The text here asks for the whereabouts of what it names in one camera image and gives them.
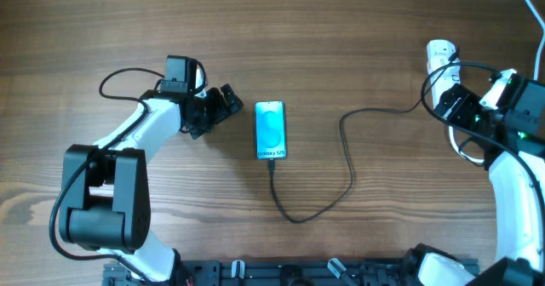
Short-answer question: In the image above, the black USB charging cable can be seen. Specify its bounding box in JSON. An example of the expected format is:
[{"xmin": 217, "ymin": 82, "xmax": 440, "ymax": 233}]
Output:
[{"xmin": 267, "ymin": 47, "xmax": 461, "ymax": 225}]

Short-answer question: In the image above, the Galaxy S25 smartphone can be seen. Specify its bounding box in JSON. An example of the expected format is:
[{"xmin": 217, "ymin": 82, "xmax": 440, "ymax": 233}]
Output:
[{"xmin": 255, "ymin": 100, "xmax": 287, "ymax": 160}]

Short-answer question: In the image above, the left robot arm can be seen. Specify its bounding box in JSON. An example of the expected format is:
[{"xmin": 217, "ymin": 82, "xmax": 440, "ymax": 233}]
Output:
[{"xmin": 49, "ymin": 55, "xmax": 244, "ymax": 285}]

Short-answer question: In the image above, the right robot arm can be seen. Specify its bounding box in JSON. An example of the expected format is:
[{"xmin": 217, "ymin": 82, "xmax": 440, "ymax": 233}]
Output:
[{"xmin": 411, "ymin": 71, "xmax": 544, "ymax": 285}]

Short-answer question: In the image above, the white USB charger plug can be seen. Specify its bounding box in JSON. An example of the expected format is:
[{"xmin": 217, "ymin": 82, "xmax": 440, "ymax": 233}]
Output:
[{"xmin": 427, "ymin": 54, "xmax": 460, "ymax": 77}]

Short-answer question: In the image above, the white power strip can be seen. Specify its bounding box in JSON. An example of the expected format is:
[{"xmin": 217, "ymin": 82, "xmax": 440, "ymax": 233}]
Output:
[{"xmin": 427, "ymin": 39, "xmax": 461, "ymax": 107}]

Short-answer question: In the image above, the white power strip cord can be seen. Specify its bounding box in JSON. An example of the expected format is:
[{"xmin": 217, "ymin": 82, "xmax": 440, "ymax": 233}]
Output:
[{"xmin": 446, "ymin": 0, "xmax": 545, "ymax": 166}]

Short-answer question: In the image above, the black aluminium base frame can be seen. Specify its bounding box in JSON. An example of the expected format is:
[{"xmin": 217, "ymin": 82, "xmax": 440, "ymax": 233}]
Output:
[{"xmin": 101, "ymin": 255, "xmax": 481, "ymax": 286}]

